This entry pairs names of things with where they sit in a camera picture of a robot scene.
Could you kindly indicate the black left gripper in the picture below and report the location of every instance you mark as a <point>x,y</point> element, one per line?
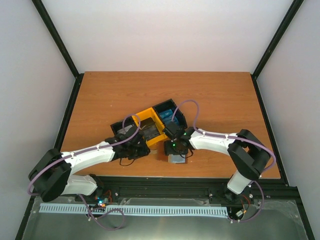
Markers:
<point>145,150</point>

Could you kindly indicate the dark credit card stack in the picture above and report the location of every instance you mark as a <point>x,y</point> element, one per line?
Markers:
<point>149,129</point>

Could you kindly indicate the brown leather card holder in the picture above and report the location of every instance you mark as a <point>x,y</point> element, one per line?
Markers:
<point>160,152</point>

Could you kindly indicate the black bin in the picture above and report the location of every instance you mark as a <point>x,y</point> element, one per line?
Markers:
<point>178,117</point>
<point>123,123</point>

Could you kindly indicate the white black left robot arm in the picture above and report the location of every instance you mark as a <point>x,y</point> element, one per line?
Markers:
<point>56,172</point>

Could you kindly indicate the light blue cable duct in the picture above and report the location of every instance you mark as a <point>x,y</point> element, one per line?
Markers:
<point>137,210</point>

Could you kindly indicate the black bin right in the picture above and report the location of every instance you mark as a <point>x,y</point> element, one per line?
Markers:
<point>178,117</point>

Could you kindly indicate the black frame post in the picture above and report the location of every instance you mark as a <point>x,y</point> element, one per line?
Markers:
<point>279,33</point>
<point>47,20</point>

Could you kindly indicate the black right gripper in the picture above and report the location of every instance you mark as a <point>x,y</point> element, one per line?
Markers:
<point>169,150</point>

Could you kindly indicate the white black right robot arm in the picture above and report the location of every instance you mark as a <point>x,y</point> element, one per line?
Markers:
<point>248,154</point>

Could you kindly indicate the black bin left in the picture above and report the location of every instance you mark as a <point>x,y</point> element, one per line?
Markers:
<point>123,123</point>

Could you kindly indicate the black frame post right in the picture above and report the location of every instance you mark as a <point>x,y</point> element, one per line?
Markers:
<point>279,33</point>

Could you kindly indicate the metal sheet front plate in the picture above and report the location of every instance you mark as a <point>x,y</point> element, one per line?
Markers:
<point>264,220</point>

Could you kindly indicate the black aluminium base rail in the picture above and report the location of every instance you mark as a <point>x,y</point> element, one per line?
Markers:
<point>211,189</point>

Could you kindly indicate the yellow bin middle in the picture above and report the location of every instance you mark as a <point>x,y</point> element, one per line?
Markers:
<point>149,112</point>

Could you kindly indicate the blue credit card stack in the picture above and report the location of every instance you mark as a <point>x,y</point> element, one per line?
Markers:
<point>166,115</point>

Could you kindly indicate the black frame post left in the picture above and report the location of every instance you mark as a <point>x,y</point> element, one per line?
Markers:
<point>47,20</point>

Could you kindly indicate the silver credit card stack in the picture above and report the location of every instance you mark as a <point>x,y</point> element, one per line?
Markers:
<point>127,130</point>

